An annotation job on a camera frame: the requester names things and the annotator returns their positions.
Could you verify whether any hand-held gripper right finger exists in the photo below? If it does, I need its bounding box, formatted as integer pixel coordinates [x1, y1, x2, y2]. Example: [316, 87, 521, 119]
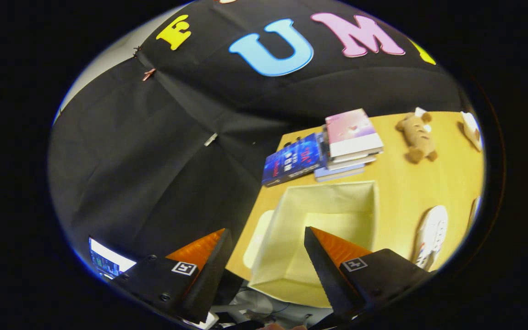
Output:
[304, 226, 434, 322]

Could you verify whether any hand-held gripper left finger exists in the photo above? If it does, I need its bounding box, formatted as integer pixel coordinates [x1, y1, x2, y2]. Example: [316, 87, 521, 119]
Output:
[110, 228, 233, 324]

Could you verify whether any cream fabric storage box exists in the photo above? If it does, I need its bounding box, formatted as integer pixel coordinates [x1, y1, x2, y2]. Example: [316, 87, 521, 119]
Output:
[243, 181, 380, 308]

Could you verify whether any white striped shoe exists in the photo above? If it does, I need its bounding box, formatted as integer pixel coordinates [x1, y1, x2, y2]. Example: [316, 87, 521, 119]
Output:
[468, 196, 483, 234]
[413, 205, 449, 271]

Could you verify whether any computer monitor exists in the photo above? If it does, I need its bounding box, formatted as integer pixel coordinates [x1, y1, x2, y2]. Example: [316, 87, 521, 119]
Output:
[88, 236, 137, 280]

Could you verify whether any black backdrop cloth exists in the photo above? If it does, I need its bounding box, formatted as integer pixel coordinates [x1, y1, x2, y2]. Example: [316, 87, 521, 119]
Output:
[48, 0, 467, 281]

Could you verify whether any white book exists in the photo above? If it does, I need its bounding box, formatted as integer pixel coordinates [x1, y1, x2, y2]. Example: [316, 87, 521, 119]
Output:
[327, 152, 378, 171]

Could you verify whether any pink book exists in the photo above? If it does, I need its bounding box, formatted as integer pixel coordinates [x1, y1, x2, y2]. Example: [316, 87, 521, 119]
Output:
[324, 108, 384, 159]

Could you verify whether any brown plush toy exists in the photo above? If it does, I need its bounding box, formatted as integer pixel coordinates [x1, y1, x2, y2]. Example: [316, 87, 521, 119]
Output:
[396, 108, 438, 165]

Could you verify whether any white pouch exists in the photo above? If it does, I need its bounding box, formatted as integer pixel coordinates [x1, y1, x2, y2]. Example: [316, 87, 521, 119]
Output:
[460, 111, 484, 152]

